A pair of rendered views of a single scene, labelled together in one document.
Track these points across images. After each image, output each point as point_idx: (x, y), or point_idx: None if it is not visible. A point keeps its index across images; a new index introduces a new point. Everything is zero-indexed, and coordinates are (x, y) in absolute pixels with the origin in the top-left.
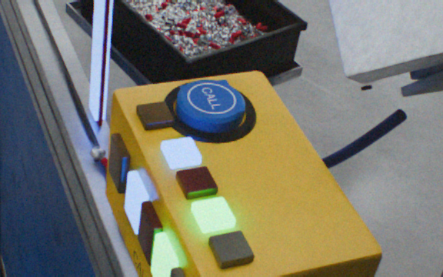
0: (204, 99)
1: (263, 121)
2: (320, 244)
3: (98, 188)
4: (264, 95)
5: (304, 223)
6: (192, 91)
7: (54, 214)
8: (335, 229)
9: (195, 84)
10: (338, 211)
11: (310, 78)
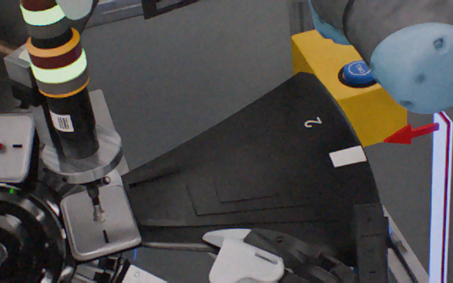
0: (362, 67)
1: (334, 74)
2: (315, 34)
3: (421, 274)
4: (333, 86)
5: (320, 39)
6: (369, 70)
7: None
8: (308, 38)
9: (367, 73)
10: (306, 44)
11: None
